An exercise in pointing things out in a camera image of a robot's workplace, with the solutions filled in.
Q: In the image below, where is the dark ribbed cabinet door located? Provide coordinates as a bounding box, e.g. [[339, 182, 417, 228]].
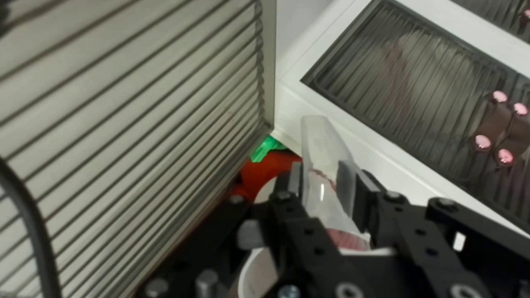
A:
[[448, 0, 530, 29], [299, 0, 530, 233]]

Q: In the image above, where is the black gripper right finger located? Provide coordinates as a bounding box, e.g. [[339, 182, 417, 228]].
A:
[[336, 159, 361, 215]]

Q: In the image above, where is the clear plastic jug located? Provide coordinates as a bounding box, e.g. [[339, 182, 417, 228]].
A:
[[299, 114, 372, 253]]

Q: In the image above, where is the white three-tier cabinet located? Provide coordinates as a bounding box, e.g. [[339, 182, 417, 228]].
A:
[[258, 0, 530, 236]]

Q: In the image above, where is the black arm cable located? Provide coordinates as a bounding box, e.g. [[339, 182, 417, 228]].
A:
[[0, 157, 63, 298]]

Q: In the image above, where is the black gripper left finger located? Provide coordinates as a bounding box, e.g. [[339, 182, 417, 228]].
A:
[[285, 160, 306, 210]]

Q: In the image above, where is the open translucent ribbed cabinet door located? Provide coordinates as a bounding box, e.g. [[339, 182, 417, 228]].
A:
[[0, 0, 278, 298]]

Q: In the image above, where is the red toy with green part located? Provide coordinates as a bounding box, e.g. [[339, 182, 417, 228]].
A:
[[227, 135, 306, 203]]

